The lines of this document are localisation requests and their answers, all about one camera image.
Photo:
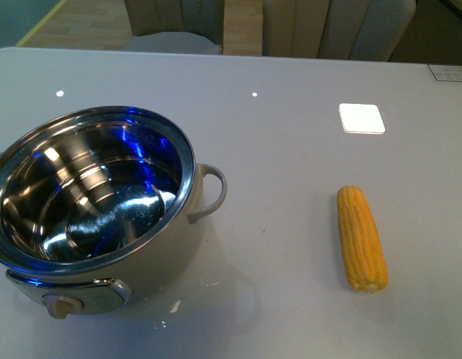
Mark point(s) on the label sticker on table corner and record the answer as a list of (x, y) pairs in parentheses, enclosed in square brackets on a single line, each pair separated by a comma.
[(446, 73)]

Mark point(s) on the beige upholstered chair left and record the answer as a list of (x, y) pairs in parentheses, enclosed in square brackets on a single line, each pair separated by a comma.
[(181, 27)]

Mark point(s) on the yellow corn cob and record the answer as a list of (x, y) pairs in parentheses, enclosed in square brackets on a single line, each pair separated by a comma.
[(362, 254)]

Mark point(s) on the beige electric cooking pot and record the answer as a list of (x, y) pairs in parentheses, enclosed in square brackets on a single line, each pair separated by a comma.
[(100, 208)]

